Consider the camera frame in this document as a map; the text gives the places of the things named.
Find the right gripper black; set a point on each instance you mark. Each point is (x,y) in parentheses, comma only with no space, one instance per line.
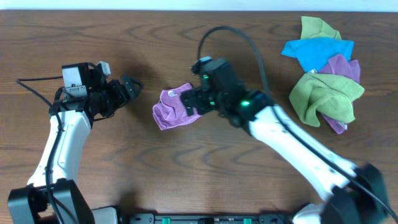
(197,94)

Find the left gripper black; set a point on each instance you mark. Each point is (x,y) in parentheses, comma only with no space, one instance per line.
(121,98)

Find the purple microfiber cloth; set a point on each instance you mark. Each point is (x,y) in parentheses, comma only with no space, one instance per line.
(170,112)

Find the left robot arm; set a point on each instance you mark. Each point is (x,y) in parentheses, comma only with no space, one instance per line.
(51,194)

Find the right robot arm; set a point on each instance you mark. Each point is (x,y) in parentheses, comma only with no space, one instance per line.
(350,194)

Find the blue microfiber cloth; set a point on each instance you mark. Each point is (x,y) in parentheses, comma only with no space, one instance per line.
(313,54)

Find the green cloth in front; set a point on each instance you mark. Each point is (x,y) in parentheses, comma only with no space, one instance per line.
(329,94)

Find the green cloth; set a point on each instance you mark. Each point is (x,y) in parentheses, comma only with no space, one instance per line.
(329,94)
(314,27)

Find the purple cloth in pile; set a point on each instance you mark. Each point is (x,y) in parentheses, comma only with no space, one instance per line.
(338,65)

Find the green cloth at back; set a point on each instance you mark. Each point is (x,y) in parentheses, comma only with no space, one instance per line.
(314,27)

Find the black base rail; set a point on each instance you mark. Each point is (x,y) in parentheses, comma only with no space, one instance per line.
(150,218)

